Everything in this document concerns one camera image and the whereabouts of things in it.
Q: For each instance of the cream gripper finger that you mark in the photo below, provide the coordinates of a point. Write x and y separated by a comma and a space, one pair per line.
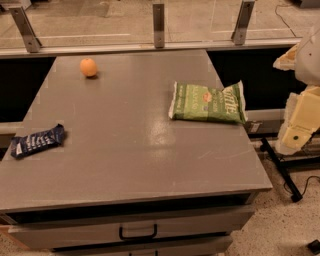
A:
287, 60
301, 120

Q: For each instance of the blue rxbar blueberry wrapper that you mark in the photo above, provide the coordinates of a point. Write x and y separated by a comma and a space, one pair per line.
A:
37, 142

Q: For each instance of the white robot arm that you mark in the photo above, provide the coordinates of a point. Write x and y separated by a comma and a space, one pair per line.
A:
307, 63

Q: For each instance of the black floor stand leg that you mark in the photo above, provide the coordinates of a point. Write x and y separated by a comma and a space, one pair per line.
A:
265, 147

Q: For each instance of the green kettle chips bag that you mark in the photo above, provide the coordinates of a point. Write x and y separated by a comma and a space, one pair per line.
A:
202, 103

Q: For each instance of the small black floor object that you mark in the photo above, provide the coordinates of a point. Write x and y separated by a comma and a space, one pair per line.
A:
314, 247

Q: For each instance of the upper grey drawer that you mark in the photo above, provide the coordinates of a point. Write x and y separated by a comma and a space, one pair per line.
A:
49, 235

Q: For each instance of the grey drawer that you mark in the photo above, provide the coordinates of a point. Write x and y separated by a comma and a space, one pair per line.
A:
49, 235
200, 246

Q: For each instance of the lower grey drawer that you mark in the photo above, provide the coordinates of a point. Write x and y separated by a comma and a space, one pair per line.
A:
200, 246

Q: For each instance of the orange fruit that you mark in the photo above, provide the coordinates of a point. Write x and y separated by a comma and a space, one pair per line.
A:
88, 67

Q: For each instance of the right metal rail bracket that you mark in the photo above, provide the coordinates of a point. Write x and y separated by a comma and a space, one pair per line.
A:
239, 34

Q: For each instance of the metal rail bracket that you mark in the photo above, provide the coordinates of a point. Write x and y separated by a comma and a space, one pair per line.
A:
31, 42
158, 25
239, 34

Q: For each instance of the middle metal rail bracket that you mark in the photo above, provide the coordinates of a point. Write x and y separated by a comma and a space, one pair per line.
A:
158, 25

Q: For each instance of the black upper drawer handle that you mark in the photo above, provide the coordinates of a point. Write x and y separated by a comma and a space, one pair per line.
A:
138, 233

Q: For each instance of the left metal rail bracket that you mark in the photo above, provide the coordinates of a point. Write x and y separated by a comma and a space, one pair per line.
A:
31, 42

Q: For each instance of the horizontal metal rail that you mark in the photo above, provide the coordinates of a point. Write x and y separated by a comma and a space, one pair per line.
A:
144, 47

